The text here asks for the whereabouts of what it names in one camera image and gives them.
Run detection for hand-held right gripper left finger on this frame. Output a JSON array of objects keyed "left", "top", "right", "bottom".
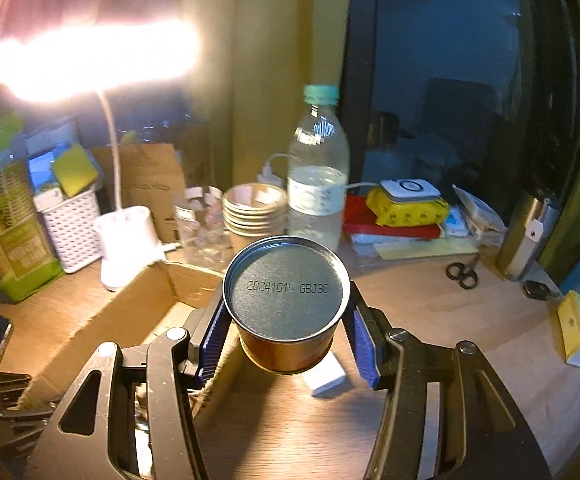
[{"left": 22, "top": 292, "right": 231, "bottom": 480}]

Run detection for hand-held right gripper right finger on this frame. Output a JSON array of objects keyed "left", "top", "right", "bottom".
[{"left": 342, "top": 295, "right": 553, "bottom": 480}]

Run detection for red tin can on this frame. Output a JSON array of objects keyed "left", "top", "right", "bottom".
[{"left": 222, "top": 235, "right": 351, "bottom": 375}]

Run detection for cardboard box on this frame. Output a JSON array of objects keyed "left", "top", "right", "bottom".
[{"left": 20, "top": 260, "right": 231, "bottom": 411}]

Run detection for small white box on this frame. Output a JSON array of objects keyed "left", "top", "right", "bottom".
[{"left": 304, "top": 352, "right": 347, "bottom": 398}]

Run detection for printed clear glass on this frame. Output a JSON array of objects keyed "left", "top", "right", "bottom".
[{"left": 174, "top": 186, "right": 233, "bottom": 263}]

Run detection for green paper cup package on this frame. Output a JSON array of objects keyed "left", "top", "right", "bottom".
[{"left": 0, "top": 112, "right": 65, "bottom": 303}]

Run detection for black scissors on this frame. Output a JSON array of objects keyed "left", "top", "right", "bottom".
[{"left": 446, "top": 252, "right": 482, "bottom": 291}]

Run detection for red book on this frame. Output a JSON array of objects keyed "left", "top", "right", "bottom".
[{"left": 342, "top": 195, "right": 443, "bottom": 241}]

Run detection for white desk lamp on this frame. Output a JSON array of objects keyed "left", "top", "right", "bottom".
[{"left": 0, "top": 19, "right": 203, "bottom": 292}]

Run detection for stack of paper cups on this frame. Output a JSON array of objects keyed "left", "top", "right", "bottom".
[{"left": 221, "top": 184, "right": 291, "bottom": 251}]

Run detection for white woven plastic basket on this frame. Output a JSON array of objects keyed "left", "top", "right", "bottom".
[{"left": 34, "top": 185, "right": 104, "bottom": 275}]

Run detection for yellow wipes pack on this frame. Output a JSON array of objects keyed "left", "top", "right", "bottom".
[{"left": 366, "top": 189, "right": 451, "bottom": 228}]

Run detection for clear plastic water bottle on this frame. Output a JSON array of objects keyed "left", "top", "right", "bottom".
[{"left": 287, "top": 85, "right": 351, "bottom": 253}]

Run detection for brown cardboard sheet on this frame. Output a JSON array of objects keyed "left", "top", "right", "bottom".
[{"left": 92, "top": 142, "right": 188, "bottom": 243}]

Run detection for white power bank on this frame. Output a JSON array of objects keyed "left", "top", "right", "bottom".
[{"left": 380, "top": 177, "right": 442, "bottom": 202}]

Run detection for white power adapter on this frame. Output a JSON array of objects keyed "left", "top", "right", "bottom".
[{"left": 257, "top": 152, "right": 291, "bottom": 186}]

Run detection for blue packet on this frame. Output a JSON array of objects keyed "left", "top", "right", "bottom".
[{"left": 27, "top": 150, "right": 56, "bottom": 191}]

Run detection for black car key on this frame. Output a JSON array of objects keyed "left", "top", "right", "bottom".
[{"left": 523, "top": 280, "right": 563, "bottom": 302}]

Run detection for steel thermos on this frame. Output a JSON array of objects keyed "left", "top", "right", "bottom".
[{"left": 500, "top": 187, "right": 563, "bottom": 281}]

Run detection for yellow-green sponge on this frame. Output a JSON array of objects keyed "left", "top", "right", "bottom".
[{"left": 51, "top": 142, "right": 99, "bottom": 198}]

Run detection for olive curtain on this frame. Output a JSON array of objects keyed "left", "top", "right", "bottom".
[{"left": 182, "top": 0, "right": 355, "bottom": 201}]

